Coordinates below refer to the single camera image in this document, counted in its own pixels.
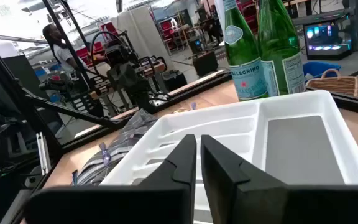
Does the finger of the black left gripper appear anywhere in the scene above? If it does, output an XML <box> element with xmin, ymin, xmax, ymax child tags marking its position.
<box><xmin>126</xmin><ymin>67</ymin><xmax>148</xmax><ymax>93</ymax></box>
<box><xmin>110</xmin><ymin>68</ymin><xmax>127</xmax><ymax>93</ymax></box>

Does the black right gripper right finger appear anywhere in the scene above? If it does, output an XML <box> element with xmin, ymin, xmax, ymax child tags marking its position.
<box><xmin>200</xmin><ymin>134</ymin><xmax>288</xmax><ymax>224</ymax></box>

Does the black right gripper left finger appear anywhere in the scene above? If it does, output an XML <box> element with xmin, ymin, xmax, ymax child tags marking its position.
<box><xmin>138</xmin><ymin>134</ymin><xmax>198</xmax><ymax>224</ymax></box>

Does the beige curtain partition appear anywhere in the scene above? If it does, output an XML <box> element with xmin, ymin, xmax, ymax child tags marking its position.
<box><xmin>110</xmin><ymin>6</ymin><xmax>174</xmax><ymax>71</ymax></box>

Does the black box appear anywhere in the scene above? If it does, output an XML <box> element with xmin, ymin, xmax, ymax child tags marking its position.
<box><xmin>193</xmin><ymin>51</ymin><xmax>219</xmax><ymax>77</ymax></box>

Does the grey checked cloth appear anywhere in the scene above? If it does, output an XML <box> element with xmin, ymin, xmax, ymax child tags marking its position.
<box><xmin>76</xmin><ymin>108</ymin><xmax>160</xmax><ymax>187</ymax></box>

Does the white plastic cutlery tray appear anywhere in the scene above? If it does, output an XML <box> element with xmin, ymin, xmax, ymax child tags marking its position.
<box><xmin>99</xmin><ymin>90</ymin><xmax>358</xmax><ymax>224</ymax></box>

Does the person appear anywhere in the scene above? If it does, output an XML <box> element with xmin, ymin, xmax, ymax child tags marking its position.
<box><xmin>42</xmin><ymin>24</ymin><xmax>88</xmax><ymax>78</ymax></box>

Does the iridescent blue spoon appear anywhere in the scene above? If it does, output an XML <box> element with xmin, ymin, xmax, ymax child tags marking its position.
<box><xmin>99</xmin><ymin>142</ymin><xmax>112</xmax><ymax>166</ymax></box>

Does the green glass water bottle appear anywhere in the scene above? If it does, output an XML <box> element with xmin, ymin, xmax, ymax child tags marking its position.
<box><xmin>222</xmin><ymin>0</ymin><xmax>270</xmax><ymax>102</ymax></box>
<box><xmin>257</xmin><ymin>0</ymin><xmax>306</xmax><ymax>96</ymax></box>

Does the woven wicker basket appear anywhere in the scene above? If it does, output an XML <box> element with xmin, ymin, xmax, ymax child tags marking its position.
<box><xmin>305</xmin><ymin>68</ymin><xmax>358</xmax><ymax>98</ymax></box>

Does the blue plastic bin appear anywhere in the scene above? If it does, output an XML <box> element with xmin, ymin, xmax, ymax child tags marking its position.
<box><xmin>302</xmin><ymin>61</ymin><xmax>342</xmax><ymax>80</ymax></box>

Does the computer case with coloured lights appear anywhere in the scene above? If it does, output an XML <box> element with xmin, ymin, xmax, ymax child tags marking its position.
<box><xmin>303</xmin><ymin>18</ymin><xmax>353</xmax><ymax>62</ymax></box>

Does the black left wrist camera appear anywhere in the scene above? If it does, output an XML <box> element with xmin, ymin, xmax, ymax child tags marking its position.
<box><xmin>104</xmin><ymin>46</ymin><xmax>127</xmax><ymax>66</ymax></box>

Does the white metal bracket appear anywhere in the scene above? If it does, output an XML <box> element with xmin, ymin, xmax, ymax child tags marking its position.
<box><xmin>35</xmin><ymin>132</ymin><xmax>51</xmax><ymax>175</ymax></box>

